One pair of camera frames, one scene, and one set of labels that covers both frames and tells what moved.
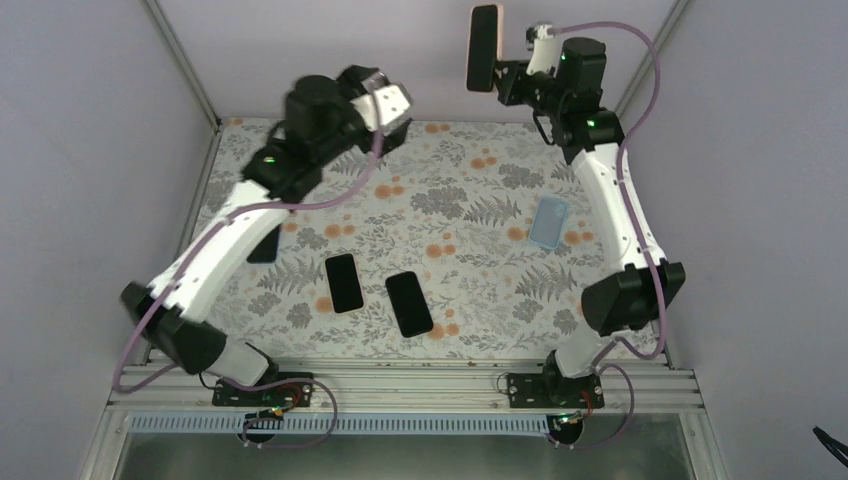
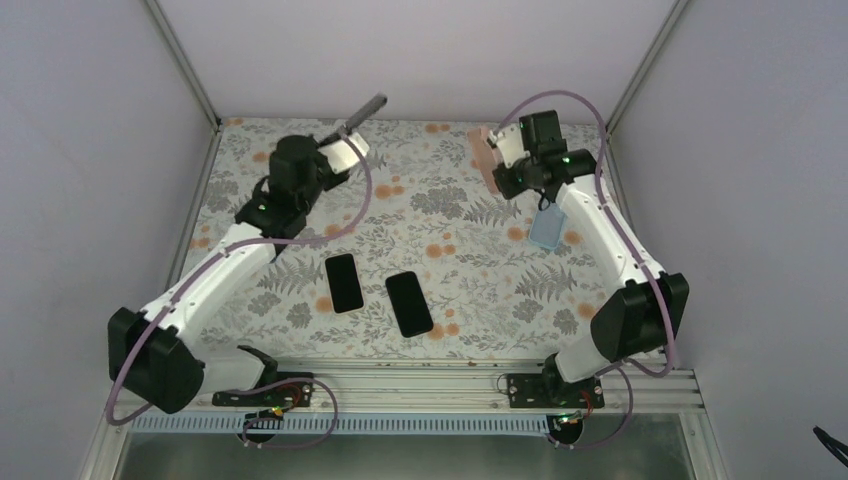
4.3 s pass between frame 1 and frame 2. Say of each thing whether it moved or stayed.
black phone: stayed
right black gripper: moved
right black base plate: stayed
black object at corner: stayed
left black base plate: stayed
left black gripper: moved
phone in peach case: stayed
